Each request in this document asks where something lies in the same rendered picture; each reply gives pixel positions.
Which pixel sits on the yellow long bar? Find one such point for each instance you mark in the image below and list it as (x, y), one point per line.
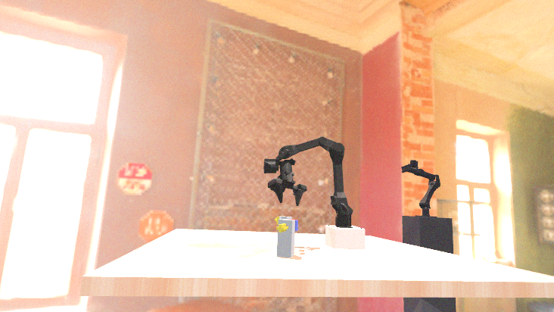
(278, 218)

